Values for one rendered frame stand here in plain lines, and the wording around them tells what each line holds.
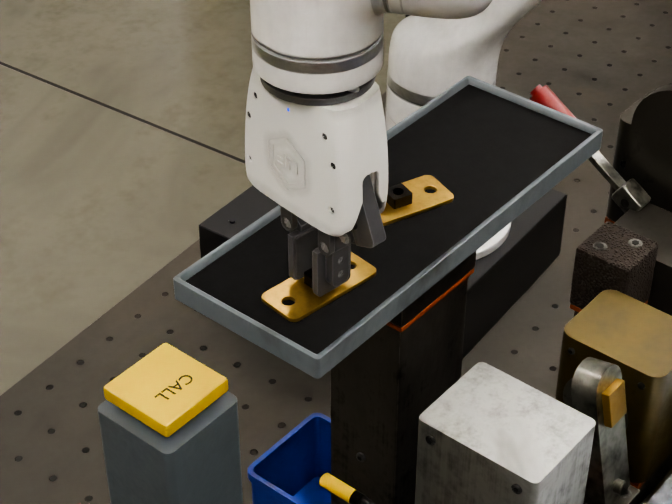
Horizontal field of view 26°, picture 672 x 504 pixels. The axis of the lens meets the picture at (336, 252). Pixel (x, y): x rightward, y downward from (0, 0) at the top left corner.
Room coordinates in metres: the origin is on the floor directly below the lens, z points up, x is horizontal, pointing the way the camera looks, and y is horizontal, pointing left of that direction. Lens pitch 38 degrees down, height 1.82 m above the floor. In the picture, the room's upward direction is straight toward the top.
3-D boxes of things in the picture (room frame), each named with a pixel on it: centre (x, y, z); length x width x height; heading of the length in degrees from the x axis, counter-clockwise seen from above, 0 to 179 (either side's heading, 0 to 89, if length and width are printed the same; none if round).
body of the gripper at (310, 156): (0.81, 0.01, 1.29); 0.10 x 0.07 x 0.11; 43
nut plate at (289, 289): (0.82, 0.01, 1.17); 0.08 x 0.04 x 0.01; 133
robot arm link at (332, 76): (0.82, 0.01, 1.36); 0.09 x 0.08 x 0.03; 43
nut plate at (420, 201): (0.92, -0.05, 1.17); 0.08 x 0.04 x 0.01; 120
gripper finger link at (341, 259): (0.80, 0.00, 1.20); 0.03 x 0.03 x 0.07; 43
